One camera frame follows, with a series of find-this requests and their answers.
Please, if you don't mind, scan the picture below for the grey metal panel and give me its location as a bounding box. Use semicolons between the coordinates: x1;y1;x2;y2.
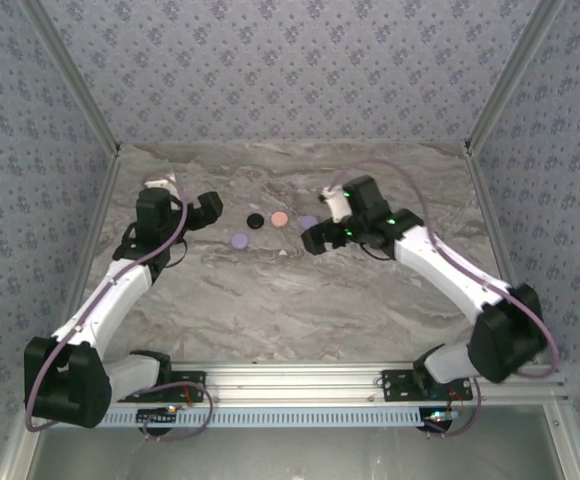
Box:
24;429;566;480

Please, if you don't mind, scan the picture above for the aluminium frame post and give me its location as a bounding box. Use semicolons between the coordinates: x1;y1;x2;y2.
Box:
18;0;122;157
463;0;569;157

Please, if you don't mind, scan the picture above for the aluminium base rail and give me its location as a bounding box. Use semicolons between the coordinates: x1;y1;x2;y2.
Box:
167;362;570;405

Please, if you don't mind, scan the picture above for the small black controller board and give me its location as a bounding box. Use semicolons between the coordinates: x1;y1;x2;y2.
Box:
421;409;460;432
136;407;180;427

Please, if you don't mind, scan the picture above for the pale blue slotted cable duct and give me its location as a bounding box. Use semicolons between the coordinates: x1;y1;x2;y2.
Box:
99;406;429;429

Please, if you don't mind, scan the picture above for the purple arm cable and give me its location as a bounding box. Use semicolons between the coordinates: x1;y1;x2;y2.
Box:
23;172;191;434
330;157;561;379

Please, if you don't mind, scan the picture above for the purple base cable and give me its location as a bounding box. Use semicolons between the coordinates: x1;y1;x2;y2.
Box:
119;382;216;443
422;377;481;439

